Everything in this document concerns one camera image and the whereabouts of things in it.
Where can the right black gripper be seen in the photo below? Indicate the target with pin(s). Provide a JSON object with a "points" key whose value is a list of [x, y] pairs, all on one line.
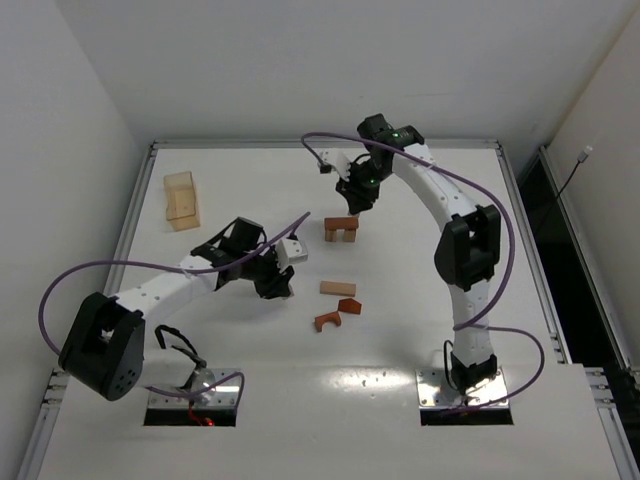
{"points": [[353, 190]]}

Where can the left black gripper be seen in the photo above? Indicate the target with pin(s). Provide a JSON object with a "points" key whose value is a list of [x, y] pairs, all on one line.
{"points": [[273, 281]]}

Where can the long red-brown wood block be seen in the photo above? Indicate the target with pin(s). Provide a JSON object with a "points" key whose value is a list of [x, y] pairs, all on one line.
{"points": [[341, 223]]}

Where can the light tan wood block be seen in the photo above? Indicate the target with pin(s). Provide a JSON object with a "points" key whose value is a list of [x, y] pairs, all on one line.
{"points": [[349, 235]]}

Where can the striped dark wood block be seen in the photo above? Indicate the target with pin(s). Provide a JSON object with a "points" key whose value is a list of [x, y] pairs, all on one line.
{"points": [[330, 235]]}

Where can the long light wood block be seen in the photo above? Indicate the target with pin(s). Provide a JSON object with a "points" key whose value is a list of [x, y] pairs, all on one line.
{"points": [[337, 288]]}

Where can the clear plastic block box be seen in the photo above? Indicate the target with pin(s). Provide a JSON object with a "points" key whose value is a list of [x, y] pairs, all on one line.
{"points": [[182, 211]]}

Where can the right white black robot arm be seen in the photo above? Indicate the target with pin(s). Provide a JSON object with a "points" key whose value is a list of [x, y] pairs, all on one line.
{"points": [[469, 246]]}

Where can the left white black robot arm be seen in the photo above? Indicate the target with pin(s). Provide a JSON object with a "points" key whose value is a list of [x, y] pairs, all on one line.
{"points": [[105, 348]]}

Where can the orange arch wood block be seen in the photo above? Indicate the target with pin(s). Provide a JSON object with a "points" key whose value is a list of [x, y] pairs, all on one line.
{"points": [[332, 318]]}

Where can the red-brown wedge block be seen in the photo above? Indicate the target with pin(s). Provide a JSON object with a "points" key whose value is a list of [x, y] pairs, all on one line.
{"points": [[350, 306]]}

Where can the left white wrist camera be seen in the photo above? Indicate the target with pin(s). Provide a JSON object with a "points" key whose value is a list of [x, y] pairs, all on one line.
{"points": [[290, 252]]}

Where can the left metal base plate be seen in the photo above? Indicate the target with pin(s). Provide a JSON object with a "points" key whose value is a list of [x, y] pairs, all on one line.
{"points": [[225, 385]]}

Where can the metal base plate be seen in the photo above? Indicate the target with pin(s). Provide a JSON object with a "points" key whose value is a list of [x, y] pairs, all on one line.
{"points": [[225, 385], [435, 394]]}

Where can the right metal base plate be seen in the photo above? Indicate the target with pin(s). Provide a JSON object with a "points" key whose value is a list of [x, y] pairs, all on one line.
{"points": [[435, 394]]}

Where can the black wall cable white plug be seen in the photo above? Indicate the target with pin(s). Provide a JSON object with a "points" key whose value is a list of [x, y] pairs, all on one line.
{"points": [[580, 159]]}

